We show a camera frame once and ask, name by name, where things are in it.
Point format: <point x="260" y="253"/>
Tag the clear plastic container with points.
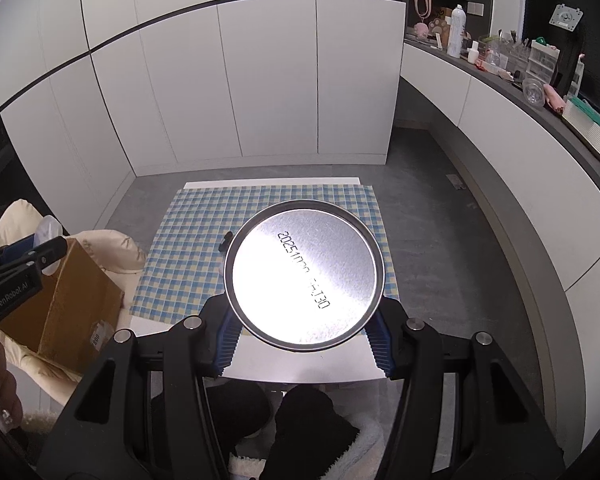
<point x="47" y="230"/>

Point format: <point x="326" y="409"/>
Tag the clear drawer organizer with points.
<point x="542" y="62"/>

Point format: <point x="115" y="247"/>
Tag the person's right leg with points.
<point x="310" y="430"/>

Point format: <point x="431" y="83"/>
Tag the person's left leg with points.
<point x="240" y="410"/>

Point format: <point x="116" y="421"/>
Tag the wall switch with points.
<point x="475" y="8"/>

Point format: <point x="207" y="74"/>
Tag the clear acrylic brush organizer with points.
<point x="505" y="52"/>

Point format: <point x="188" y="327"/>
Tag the small white bottle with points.
<point x="473" y="55"/>

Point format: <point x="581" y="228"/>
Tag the clear plastic cup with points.
<point x="533" y="92"/>

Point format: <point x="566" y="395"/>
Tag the metal mounting plate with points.
<point x="565" y="16"/>

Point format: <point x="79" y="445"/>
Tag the pink plastic item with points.
<point x="555" y="99"/>

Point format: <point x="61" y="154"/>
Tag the blue yellow checkered tablecloth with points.
<point x="190" y="240"/>

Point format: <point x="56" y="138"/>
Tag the white wardrobe cabinets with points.
<point x="280" y="85"/>

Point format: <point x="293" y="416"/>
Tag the stack of white pads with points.
<point x="587" y="127"/>

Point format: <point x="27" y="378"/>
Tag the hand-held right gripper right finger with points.
<point x="382" y="345"/>

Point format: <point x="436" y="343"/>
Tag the person's left hand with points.
<point x="5" y="390"/>

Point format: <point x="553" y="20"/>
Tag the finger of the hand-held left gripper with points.
<point x="17" y="249"/>
<point x="50" y="255"/>

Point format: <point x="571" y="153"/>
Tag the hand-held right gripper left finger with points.
<point x="226" y="345"/>

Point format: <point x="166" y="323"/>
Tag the cream fluffy seat cover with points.
<point x="37" y="420"/>

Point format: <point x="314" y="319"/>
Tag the white spray bottle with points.
<point x="456" y="35"/>

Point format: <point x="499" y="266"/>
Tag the person's leg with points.
<point x="240" y="410"/>
<point x="310" y="430"/>

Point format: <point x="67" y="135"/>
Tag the cream padded armchair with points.
<point x="115" y="250"/>

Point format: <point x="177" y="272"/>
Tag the pink octopus plush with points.
<point x="421" y="30"/>

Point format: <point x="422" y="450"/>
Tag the small brown cardboard box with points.
<point x="442" y="14"/>

